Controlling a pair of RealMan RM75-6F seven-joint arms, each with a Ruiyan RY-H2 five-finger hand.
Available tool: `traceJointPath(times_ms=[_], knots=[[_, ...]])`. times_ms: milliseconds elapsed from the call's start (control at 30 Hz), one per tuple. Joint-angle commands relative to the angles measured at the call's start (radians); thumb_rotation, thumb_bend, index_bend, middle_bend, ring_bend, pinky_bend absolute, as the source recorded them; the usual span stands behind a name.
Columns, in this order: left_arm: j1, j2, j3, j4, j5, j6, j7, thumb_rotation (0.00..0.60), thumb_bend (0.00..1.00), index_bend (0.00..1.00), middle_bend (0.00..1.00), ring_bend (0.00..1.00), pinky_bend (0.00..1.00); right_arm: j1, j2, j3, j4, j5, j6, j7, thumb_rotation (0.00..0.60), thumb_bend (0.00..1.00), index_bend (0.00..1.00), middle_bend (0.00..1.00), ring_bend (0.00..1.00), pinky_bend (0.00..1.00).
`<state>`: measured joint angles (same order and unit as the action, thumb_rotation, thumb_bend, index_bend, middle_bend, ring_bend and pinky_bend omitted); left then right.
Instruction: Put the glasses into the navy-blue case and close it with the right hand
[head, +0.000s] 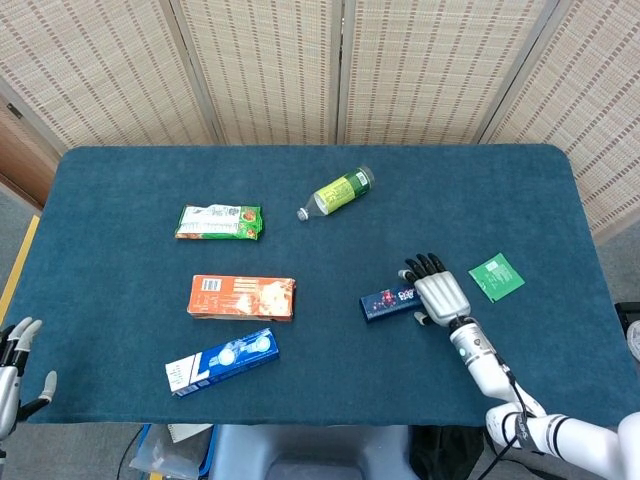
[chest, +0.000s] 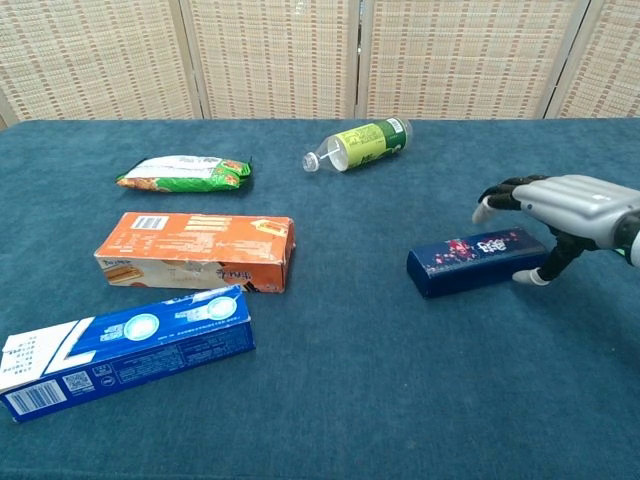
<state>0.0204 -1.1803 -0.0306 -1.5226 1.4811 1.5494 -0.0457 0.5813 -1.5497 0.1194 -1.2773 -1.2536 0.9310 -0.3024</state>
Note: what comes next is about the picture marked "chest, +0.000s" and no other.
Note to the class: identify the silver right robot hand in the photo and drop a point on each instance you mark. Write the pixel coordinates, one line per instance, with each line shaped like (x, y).
(580, 205)

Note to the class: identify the dark blue glasses case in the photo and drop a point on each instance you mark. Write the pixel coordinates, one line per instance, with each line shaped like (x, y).
(475, 270)

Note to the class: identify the clear bottle with green label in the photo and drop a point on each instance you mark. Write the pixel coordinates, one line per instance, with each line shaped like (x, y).
(370, 142)

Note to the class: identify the teal tablecloth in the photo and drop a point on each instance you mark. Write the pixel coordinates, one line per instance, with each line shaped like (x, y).
(350, 400)

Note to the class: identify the woven folding screen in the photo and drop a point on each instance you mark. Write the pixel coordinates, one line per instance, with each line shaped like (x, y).
(275, 60)

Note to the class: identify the orange biscuit box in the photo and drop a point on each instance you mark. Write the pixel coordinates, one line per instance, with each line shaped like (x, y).
(200, 240)

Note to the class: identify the green snack bag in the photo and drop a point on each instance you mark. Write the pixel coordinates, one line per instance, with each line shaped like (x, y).
(185, 175)

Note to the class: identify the blue toothpaste box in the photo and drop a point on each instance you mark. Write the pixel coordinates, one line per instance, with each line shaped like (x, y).
(150, 345)

